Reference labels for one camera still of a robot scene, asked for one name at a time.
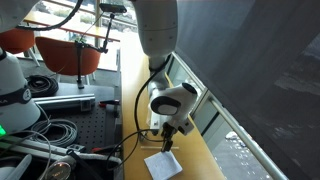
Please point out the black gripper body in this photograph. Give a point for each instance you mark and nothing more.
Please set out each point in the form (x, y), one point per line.
(168, 131)

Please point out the clear plastic straw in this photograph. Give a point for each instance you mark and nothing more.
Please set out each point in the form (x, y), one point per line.
(150, 147)

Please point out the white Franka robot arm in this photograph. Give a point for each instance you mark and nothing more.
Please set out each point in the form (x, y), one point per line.
(156, 26)

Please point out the white paper note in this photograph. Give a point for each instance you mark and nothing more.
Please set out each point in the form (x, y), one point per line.
(163, 165)

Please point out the black perforated breadboard table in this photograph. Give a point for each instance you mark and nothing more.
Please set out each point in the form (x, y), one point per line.
(96, 126)

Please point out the round chrome disc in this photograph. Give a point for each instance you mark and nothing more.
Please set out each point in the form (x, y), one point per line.
(60, 170)

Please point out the aluminium extrusion profile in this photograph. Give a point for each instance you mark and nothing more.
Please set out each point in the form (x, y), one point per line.
(30, 148)
(60, 101)

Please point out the dark mesh window blind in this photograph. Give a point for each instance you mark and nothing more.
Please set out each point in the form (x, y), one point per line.
(250, 50)

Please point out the light wood side table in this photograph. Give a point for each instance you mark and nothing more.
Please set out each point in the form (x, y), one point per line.
(93, 33)

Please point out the orange chair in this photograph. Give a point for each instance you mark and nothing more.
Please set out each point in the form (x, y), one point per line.
(16, 40)
(66, 56)

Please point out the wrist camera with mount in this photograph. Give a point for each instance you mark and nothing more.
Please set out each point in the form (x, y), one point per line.
(153, 121)

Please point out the black camera stand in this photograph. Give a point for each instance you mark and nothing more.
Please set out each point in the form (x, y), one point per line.
(79, 66)

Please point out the black stereo camera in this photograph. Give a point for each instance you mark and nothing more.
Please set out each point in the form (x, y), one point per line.
(113, 8)

